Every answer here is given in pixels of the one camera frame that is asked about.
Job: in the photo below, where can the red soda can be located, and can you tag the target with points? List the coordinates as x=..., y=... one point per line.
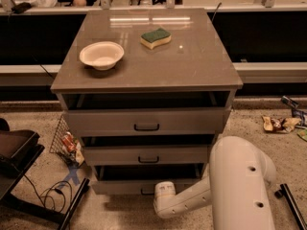
x=68, y=142

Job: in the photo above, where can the green yellow sponge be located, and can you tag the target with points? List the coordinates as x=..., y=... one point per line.
x=155, y=38

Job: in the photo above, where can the blue tape cross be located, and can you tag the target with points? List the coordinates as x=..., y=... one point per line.
x=72, y=175

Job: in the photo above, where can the grey drawer cabinet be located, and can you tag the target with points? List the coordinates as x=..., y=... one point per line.
x=193, y=70

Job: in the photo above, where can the black stand leg right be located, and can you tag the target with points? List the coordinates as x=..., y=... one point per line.
x=284, y=191

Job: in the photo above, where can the crumpled snack wrapper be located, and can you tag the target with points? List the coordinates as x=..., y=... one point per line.
x=279, y=125

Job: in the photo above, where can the black device on ledge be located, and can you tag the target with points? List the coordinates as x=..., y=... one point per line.
x=22, y=7

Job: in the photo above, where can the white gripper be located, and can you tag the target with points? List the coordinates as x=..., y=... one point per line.
x=165, y=190

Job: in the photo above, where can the grey drawer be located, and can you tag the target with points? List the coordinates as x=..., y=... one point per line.
x=141, y=179
x=146, y=155
x=86, y=123

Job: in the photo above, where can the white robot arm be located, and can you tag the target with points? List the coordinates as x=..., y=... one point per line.
x=236, y=188

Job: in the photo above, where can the white paper bowl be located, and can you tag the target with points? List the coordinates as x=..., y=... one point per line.
x=101, y=55

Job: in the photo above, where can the blue snack bag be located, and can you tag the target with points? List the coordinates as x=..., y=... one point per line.
x=296, y=113

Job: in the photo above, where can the black stand base left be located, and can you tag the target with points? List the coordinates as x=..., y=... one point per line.
x=19, y=149

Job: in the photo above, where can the wire mesh basket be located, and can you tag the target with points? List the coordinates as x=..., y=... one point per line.
x=74, y=158

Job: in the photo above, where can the green packet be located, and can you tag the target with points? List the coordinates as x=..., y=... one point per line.
x=302, y=134

